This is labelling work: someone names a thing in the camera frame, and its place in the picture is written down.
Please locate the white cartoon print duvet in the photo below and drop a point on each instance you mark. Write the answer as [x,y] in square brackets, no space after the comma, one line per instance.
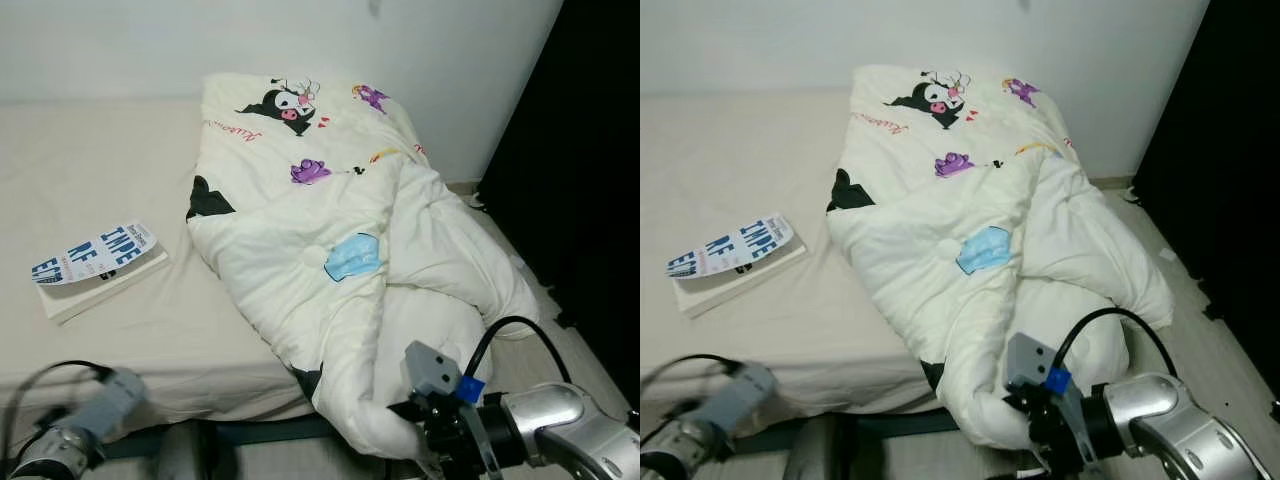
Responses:
[300,260]
[930,250]

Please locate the white book with blue letters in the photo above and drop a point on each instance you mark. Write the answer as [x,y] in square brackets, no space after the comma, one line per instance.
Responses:
[95,270]
[735,262]

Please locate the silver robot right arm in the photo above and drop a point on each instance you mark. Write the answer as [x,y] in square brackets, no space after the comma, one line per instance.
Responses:
[570,420]
[1180,430]

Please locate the teal bed base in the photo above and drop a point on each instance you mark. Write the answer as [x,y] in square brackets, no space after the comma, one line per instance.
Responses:
[900,422]
[270,432]

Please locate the dark robot left leg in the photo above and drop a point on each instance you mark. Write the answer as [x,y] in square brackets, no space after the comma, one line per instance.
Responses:
[825,450]
[195,455]

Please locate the white sheeted mattress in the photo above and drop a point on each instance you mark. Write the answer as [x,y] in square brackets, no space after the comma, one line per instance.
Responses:
[740,160]
[120,170]

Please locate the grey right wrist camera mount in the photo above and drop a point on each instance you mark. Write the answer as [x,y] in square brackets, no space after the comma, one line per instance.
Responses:
[1028,358]
[430,365]

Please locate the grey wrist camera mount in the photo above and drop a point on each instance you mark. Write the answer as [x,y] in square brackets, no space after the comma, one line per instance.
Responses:
[430,365]
[735,392]
[1028,358]
[105,400]

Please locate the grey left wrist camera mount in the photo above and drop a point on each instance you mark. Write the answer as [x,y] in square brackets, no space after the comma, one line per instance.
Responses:
[735,392]
[105,400]

